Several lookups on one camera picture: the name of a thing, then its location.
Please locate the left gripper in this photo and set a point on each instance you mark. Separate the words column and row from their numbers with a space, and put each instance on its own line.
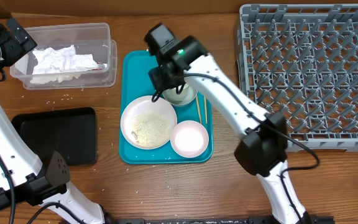
column 15, row 50

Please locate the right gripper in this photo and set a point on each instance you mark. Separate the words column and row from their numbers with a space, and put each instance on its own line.
column 157, row 83

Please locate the grey small bowl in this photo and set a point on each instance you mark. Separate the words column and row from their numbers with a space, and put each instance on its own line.
column 187, row 95

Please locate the white napkin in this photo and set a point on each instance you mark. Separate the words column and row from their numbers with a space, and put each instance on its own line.
column 54, row 61
column 80, row 63

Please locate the red snack wrapper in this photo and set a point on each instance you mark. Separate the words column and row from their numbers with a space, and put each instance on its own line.
column 100, row 66

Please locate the wooden chopstick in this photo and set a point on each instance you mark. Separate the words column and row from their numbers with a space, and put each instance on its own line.
column 198, row 108
column 205, row 110

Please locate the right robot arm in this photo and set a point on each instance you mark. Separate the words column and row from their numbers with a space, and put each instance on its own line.
column 263, row 137

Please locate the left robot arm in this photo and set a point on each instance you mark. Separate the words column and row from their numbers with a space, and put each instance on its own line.
column 24, row 176

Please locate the grey dishwasher rack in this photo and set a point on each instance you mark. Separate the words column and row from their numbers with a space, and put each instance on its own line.
column 301, row 60

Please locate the large white plate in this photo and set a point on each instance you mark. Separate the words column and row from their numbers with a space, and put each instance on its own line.
column 146, row 124

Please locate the small white plate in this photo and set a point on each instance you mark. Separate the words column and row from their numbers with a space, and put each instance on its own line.
column 189, row 139

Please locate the clear plastic bin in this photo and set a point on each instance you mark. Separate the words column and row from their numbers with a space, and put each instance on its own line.
column 89, row 38

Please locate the black plastic tray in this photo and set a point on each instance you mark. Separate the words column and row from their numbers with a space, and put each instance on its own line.
column 71, row 132

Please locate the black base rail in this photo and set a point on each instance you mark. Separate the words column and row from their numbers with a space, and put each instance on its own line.
column 248, row 220

